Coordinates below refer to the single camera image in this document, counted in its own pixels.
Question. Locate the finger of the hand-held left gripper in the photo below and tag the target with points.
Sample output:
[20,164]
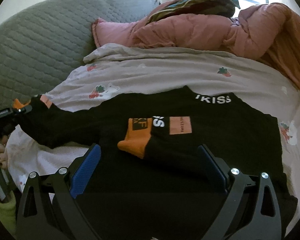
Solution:
[22,110]

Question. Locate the pink pillow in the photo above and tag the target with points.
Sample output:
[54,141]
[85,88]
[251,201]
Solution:
[112,31]

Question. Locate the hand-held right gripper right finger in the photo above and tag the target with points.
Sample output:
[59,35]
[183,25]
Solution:
[216,166]

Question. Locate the pink puffy duvet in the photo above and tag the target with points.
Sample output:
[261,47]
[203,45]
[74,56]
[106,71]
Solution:
[252,30]

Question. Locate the dark striped pillow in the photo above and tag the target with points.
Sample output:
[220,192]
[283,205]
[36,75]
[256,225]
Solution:
[197,5]

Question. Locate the person's left forearm green sleeve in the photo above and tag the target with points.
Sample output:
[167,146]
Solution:
[2,212]

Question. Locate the strawberry print bed sheet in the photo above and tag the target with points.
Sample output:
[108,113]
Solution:
[165,70]

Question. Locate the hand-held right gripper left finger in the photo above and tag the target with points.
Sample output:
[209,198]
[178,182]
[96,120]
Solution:
[86,170]

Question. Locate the grey quilted cover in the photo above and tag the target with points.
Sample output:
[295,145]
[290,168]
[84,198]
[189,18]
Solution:
[40,45]

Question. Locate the black sweater with orange cuffs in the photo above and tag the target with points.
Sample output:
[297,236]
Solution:
[165,180]

